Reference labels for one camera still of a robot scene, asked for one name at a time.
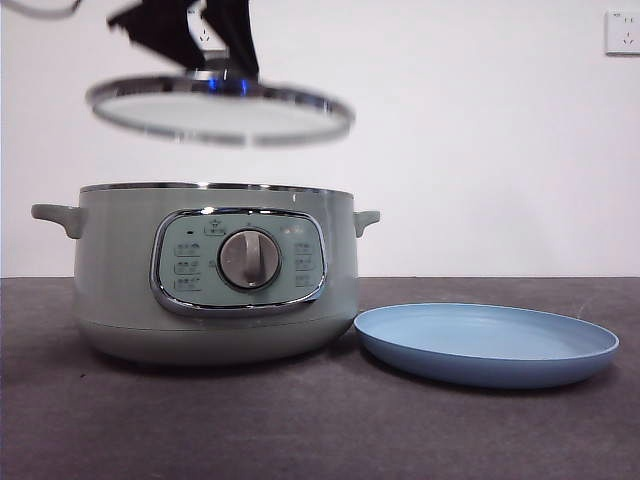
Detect glass lid with green knob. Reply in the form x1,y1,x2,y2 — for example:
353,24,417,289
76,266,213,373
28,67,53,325
85,49,356,149

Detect blue round plate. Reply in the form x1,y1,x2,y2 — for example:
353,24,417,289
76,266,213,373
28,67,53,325
353,303,621,390

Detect pale green electric steamer pot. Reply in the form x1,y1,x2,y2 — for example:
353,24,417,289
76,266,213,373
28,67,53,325
31,182,381,368

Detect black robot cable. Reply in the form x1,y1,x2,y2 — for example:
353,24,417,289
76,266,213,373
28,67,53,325
0,0,82,21

